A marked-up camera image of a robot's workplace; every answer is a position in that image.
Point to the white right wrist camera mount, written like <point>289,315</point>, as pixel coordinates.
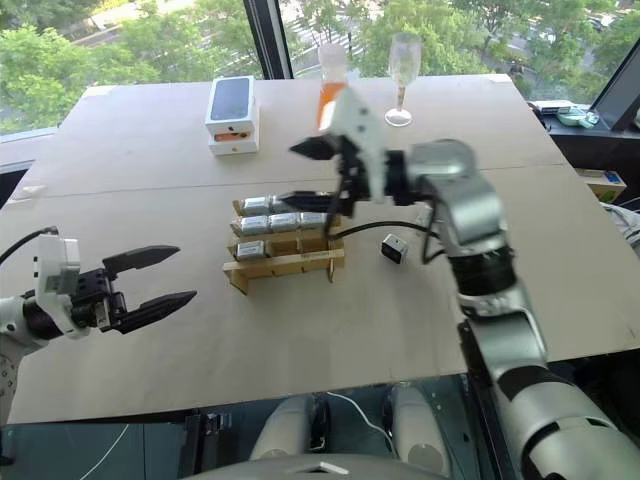
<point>357,117</point>

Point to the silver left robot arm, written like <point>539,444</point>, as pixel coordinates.
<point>11,312</point>

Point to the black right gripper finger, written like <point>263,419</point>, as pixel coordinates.
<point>315,201</point>
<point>320,148</point>

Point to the white phone box black print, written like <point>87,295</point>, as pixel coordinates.
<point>231,100</point>

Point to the wooden tiered rack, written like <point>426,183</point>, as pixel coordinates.
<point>280,267</point>

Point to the grey cloth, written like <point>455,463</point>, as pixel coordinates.
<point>622,220</point>

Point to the white flat box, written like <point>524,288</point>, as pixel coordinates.
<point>553,106</point>

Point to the pale green case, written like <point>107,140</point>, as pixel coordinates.
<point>572,119</point>

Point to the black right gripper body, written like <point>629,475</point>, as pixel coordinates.
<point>352,185</point>

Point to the white phone box orange print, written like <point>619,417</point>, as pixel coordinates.
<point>232,136</point>

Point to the plain white phone box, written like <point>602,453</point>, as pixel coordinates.
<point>235,150</point>

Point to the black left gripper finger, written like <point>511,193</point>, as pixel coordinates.
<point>145,257</point>
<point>160,307</point>

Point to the white rounded robot leg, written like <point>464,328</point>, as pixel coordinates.
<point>282,430</point>
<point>417,425</point>

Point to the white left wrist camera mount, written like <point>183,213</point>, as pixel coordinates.
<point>57,260</point>

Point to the grey robot torso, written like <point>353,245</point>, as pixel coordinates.
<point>320,467</point>

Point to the tall glass with orange liquid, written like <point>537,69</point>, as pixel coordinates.
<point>330,75</point>

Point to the small black silver camera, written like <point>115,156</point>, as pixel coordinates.
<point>394,248</point>

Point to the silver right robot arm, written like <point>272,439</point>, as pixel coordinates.
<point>510,340</point>

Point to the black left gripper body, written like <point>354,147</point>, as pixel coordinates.
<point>92,300</point>

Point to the dark window frame pillar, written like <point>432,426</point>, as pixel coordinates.
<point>267,35</point>

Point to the clear wine glass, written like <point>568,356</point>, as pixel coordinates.
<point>402,60</point>

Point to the yellow cardboard box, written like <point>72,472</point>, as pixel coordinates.
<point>607,185</point>

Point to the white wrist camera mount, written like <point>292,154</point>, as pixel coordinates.
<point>57,260</point>
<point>357,117</point>

